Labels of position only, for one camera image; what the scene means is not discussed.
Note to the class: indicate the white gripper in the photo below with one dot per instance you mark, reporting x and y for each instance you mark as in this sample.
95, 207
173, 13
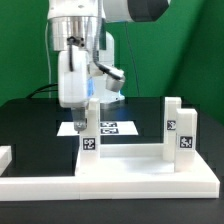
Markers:
73, 85

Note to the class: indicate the white desk tabletop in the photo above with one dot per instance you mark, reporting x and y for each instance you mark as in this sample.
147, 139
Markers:
121, 171

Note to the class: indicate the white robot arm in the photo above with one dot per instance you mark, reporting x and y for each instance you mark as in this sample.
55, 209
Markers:
77, 28

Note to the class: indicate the sheet of fiducial markers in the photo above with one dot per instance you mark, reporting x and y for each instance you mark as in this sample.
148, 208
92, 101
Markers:
106, 128

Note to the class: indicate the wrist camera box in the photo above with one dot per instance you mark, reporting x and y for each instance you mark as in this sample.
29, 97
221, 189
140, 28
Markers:
115, 80

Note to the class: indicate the white U-shaped fixture frame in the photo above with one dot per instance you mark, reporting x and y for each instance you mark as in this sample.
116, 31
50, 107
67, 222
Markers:
35, 188

